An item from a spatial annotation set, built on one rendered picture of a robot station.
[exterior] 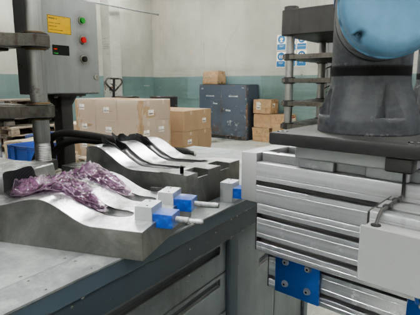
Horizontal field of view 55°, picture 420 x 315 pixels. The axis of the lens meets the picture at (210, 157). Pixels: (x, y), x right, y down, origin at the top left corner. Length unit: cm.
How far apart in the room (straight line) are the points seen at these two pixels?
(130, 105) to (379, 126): 452
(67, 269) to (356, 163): 50
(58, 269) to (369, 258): 50
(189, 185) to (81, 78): 99
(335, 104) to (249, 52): 801
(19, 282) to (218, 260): 61
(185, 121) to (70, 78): 401
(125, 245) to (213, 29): 857
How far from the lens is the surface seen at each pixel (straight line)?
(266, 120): 794
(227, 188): 107
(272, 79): 831
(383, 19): 48
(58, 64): 179
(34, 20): 160
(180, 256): 100
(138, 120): 496
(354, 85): 62
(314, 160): 65
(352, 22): 48
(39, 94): 159
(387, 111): 63
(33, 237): 86
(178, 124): 575
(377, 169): 62
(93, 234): 78
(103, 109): 537
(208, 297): 118
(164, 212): 78
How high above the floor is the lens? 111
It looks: 10 degrees down
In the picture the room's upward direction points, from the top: straight up
